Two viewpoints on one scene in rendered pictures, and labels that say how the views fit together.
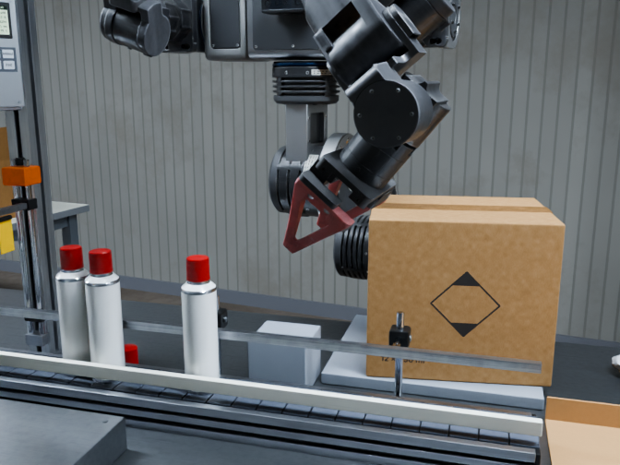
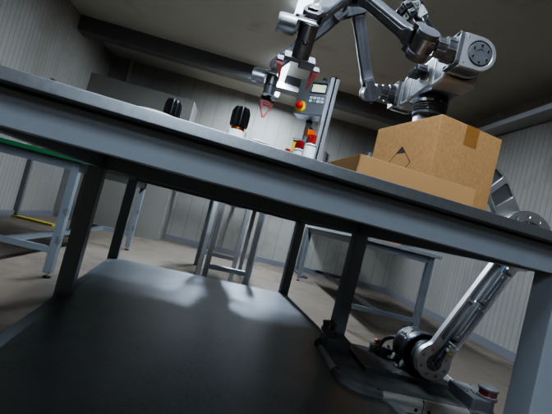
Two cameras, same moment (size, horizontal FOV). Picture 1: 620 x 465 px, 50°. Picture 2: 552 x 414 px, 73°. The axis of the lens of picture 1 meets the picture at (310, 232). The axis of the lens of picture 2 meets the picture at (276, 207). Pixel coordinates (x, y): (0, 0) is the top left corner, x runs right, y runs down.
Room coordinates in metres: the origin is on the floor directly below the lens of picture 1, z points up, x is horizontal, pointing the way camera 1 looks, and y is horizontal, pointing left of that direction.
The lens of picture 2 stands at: (0.15, -1.12, 0.71)
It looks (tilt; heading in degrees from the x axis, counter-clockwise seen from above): 2 degrees up; 62
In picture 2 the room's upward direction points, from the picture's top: 14 degrees clockwise
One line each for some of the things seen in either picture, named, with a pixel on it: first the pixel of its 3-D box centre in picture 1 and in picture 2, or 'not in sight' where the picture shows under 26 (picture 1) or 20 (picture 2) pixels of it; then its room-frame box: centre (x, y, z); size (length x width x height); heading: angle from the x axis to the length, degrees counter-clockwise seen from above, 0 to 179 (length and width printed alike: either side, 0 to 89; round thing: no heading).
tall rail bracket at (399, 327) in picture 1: (398, 368); not in sight; (0.92, -0.13, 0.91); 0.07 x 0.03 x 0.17; 165
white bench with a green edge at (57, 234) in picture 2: not in sight; (73, 207); (0.19, 2.60, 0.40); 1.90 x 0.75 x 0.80; 68
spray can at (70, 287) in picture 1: (76, 309); not in sight; (0.98, 0.37, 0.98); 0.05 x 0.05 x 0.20
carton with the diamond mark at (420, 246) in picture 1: (455, 281); (425, 173); (1.12, -0.26, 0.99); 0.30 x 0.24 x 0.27; 82
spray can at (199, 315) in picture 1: (199, 324); (306, 159); (0.92, 0.16, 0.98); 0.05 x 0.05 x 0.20
